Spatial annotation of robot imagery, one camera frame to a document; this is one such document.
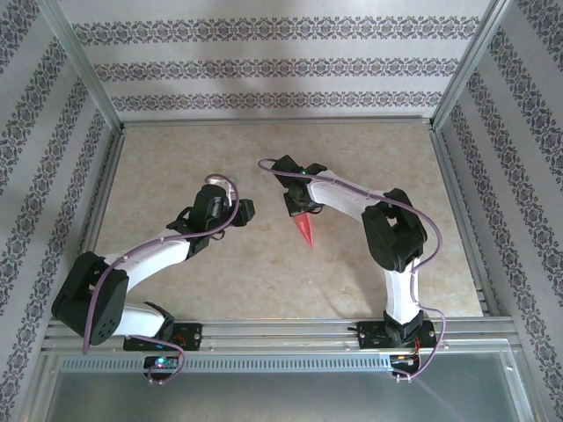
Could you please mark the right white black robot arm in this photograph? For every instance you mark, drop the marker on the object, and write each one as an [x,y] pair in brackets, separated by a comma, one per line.
[402,294]

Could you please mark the aluminium table edge rail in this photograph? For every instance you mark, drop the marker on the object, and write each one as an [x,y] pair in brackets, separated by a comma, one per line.
[94,220]
[272,121]
[464,220]

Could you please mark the grey metal sheet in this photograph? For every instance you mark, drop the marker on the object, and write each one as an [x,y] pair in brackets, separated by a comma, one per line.
[281,395]

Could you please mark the circuit board with green light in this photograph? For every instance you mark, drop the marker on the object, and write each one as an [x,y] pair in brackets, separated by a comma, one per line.
[160,362]

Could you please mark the pink paper sheet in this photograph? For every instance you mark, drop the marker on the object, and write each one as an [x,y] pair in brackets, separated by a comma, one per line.
[305,230]

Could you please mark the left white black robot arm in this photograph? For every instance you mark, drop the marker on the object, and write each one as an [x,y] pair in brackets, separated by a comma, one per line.
[145,259]

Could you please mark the aluminium frame post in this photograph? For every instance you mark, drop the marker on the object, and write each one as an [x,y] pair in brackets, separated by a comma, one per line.
[468,66]
[83,66]

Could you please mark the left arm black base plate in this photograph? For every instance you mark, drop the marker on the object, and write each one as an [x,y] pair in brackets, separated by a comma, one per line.
[189,336]

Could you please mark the circuit board with yellow light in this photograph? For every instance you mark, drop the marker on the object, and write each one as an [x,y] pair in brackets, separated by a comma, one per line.
[404,360]

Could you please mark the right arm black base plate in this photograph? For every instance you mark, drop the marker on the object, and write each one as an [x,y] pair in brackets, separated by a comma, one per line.
[369,336]

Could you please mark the aluminium mounting rail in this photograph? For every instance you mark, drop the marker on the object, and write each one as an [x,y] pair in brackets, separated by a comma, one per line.
[272,334]

